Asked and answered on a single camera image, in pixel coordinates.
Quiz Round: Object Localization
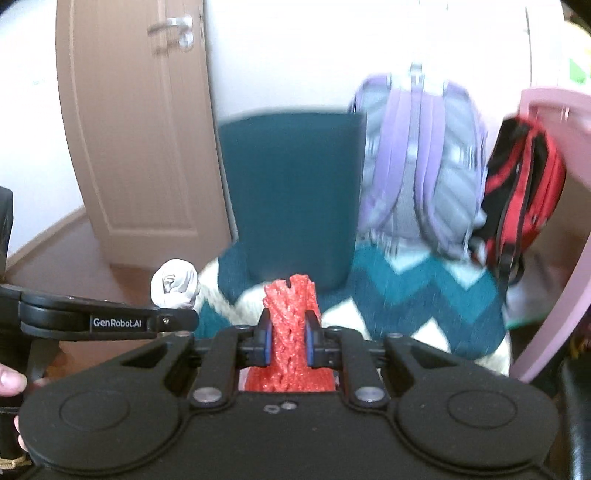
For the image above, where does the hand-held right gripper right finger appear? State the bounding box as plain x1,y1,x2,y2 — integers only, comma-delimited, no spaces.
304,308,457,409

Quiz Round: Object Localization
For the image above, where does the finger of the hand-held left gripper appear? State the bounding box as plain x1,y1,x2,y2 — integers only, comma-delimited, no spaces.
18,294,200,386

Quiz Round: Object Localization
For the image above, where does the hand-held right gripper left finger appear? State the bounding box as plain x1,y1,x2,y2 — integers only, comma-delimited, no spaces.
117,308,273,409

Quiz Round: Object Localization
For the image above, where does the red foam fruit net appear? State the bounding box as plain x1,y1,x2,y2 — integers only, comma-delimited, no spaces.
244,273,337,394

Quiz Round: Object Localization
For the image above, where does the white cloth ball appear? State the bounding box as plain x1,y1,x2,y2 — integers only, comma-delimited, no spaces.
150,258,201,311

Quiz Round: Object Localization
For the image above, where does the dark teal trash bin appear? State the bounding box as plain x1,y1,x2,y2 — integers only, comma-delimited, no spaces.
217,111,366,294

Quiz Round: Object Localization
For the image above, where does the person's left hand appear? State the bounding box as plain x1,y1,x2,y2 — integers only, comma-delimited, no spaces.
0,364,47,455

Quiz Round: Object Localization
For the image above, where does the brown wooden door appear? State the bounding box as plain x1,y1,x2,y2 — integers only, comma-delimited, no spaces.
55,0,232,267

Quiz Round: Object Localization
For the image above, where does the purple grey backpack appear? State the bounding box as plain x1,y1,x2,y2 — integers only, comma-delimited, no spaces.
353,65,489,261

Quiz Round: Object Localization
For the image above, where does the red black backpack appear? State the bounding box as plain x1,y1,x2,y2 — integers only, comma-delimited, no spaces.
468,115,568,289

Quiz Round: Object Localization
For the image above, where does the pink desk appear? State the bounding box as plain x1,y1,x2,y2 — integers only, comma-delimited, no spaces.
510,87,591,384

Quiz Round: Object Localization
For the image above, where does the silver door handle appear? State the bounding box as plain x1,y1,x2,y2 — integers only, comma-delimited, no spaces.
147,15,195,52

